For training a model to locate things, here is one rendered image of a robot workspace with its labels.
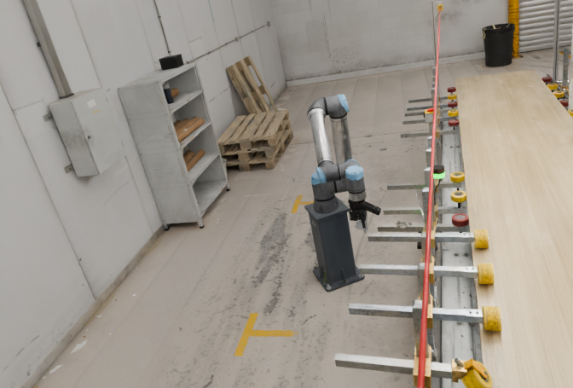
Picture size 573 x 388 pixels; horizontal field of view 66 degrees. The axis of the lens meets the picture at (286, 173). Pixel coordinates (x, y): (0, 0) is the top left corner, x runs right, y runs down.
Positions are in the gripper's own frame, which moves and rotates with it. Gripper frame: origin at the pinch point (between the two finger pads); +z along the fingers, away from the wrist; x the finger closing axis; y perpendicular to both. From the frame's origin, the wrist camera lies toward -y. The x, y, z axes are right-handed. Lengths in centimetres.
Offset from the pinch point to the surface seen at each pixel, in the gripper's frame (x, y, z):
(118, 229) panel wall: -69, 238, 42
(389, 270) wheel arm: 51, -19, -12
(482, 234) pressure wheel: 27, -56, -15
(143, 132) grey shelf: -136, 232, -26
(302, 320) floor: -18, 57, 83
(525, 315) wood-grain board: 68, -67, -7
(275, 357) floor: 17, 64, 83
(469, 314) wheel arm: 76, -48, -13
